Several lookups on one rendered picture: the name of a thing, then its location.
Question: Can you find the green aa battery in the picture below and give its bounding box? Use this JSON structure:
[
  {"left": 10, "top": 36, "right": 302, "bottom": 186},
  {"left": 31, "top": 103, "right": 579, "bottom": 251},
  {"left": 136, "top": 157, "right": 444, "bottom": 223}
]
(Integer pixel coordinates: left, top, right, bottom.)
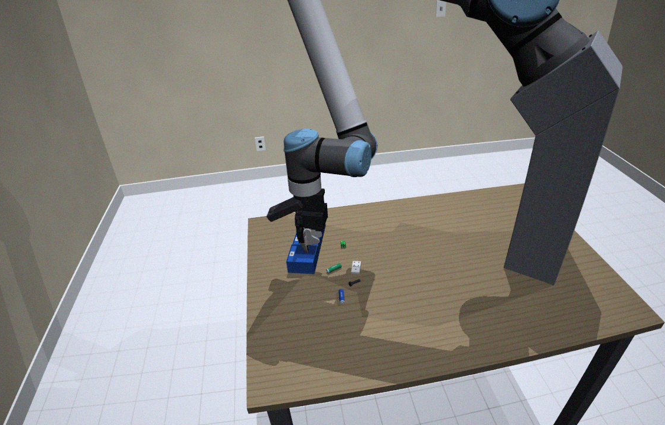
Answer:
[{"left": 326, "top": 263, "right": 341, "bottom": 273}]

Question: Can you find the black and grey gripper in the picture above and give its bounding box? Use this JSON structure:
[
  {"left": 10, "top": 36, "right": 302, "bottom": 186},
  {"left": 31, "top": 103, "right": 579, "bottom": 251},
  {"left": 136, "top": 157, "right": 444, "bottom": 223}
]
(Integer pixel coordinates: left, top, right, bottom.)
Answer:
[{"left": 293, "top": 188, "right": 328, "bottom": 253}]

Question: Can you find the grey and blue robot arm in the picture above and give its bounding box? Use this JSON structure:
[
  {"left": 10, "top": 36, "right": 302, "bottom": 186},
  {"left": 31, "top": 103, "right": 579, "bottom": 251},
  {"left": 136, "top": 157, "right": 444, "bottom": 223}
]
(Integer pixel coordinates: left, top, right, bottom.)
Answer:
[{"left": 266, "top": 0, "right": 590, "bottom": 222}]

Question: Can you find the blue three-compartment bin rack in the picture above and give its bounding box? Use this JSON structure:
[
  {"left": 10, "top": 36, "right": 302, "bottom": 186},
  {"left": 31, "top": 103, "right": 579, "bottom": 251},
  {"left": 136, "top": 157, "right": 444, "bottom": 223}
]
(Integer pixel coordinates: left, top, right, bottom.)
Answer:
[{"left": 286, "top": 226, "right": 325, "bottom": 274}]

